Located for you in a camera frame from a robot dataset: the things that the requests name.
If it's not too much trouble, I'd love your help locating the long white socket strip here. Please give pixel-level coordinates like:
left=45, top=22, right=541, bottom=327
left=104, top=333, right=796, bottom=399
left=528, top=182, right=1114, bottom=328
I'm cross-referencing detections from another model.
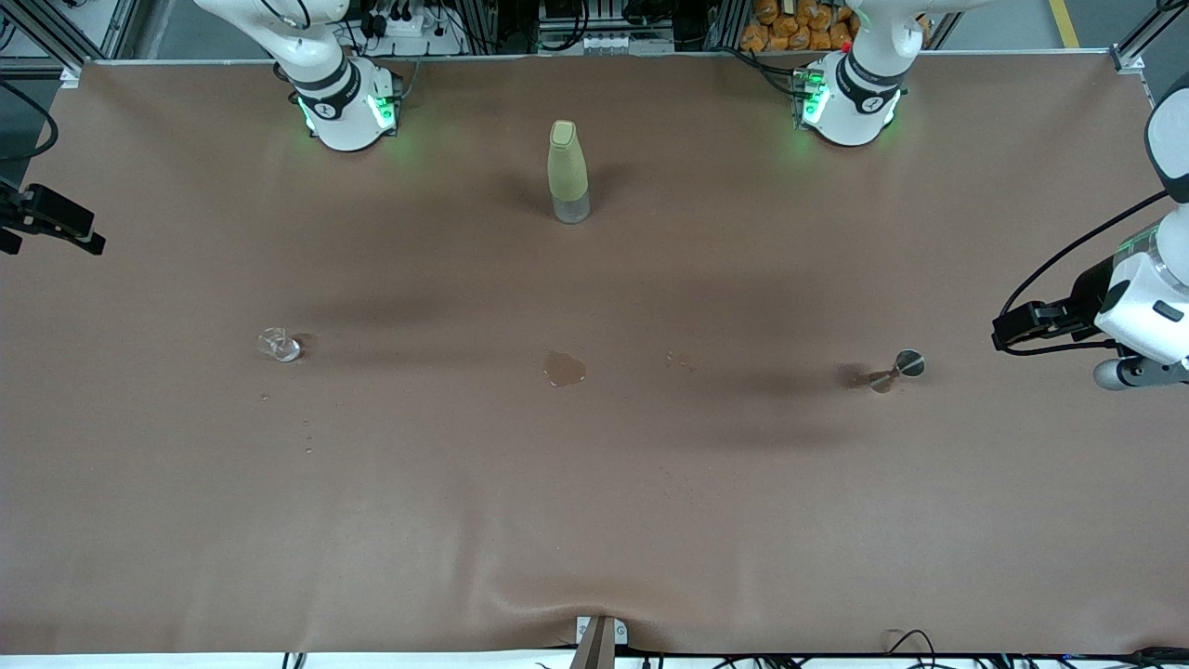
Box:
left=537, top=33, right=675, bottom=55

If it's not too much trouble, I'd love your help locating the black base power cable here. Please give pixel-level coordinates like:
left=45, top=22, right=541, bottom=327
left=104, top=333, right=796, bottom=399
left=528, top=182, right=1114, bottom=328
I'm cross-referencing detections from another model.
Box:
left=729, top=46, right=809, bottom=98

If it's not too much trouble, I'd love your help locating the brown table cloth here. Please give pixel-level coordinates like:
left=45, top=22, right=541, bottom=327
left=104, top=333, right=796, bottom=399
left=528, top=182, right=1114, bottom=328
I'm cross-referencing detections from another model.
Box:
left=0, top=51, right=1189, bottom=657

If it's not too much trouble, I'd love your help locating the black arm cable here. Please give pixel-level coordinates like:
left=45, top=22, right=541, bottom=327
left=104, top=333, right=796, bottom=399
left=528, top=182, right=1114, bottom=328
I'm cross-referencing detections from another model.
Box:
left=0, top=79, right=59, bottom=164
left=999, top=190, right=1171, bottom=356

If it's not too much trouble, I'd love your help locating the brown liquid puddle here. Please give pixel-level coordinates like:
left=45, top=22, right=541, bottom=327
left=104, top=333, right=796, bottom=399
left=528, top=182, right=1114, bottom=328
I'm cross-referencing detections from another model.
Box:
left=543, top=350, right=588, bottom=388

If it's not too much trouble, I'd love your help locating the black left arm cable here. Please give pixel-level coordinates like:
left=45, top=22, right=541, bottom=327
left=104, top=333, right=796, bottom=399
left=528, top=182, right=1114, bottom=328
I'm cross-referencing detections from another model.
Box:
left=999, top=190, right=1171, bottom=356

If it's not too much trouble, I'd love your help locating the white table edge bracket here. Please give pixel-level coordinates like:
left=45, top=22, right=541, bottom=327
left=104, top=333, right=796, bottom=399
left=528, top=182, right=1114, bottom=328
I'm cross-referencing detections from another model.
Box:
left=575, top=615, right=629, bottom=648

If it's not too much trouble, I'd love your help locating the yellow-green bottle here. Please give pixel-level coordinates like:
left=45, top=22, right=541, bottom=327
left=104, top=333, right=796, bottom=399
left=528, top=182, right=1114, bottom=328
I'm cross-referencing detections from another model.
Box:
left=546, top=119, right=592, bottom=225

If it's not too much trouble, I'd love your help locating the brown vertical post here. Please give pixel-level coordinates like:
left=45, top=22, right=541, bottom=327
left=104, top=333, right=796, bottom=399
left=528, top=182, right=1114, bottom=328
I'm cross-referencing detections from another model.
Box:
left=568, top=618, right=616, bottom=669

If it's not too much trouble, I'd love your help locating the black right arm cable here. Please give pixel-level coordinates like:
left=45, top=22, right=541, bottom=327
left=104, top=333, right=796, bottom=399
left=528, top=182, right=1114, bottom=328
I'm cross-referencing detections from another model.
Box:
left=0, top=79, right=59, bottom=164

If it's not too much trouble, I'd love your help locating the white power strip with plugs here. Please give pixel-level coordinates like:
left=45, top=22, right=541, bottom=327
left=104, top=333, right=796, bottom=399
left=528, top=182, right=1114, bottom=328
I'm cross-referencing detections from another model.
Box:
left=358, top=7, right=465, bottom=57

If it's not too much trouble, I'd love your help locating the orange snack packets pile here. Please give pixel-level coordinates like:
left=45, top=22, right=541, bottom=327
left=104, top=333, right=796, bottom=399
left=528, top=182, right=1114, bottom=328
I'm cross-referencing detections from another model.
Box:
left=740, top=0, right=860, bottom=53

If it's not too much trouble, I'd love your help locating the aluminium frame strut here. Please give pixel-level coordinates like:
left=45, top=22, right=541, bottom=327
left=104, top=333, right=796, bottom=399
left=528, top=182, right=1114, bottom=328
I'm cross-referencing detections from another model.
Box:
left=0, top=0, right=140, bottom=75
left=1115, top=0, right=1189, bottom=66

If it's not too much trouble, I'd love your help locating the thin black cable loop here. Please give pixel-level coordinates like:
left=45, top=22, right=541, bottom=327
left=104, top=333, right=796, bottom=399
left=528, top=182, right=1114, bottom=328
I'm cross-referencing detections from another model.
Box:
left=882, top=629, right=939, bottom=669

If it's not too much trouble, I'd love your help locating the steel double jigger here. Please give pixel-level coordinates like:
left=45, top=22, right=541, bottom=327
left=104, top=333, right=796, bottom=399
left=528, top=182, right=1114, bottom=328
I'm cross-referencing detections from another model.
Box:
left=869, top=349, right=927, bottom=395

